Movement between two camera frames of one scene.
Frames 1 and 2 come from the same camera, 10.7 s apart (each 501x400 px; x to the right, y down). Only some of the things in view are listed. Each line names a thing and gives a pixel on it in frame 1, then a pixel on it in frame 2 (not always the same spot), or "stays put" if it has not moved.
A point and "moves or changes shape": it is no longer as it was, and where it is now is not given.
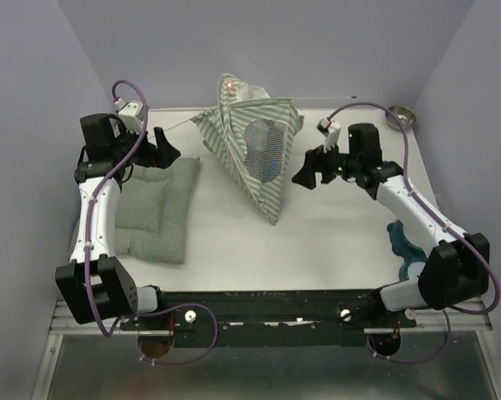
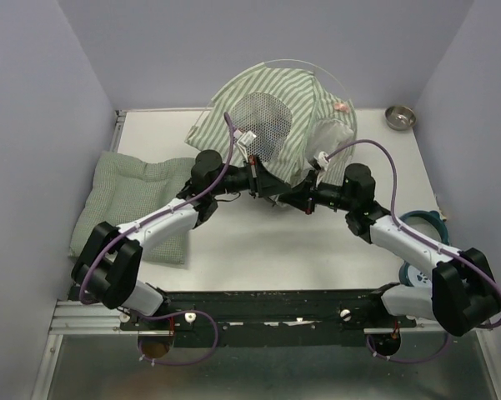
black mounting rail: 273,318 stays put
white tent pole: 302,97 -> 315,66
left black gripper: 163,155 -> 261,181
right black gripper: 316,160 -> 305,195
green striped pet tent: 257,133 moves or changes shape
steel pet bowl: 405,115 stays put
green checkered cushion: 153,213 stays put
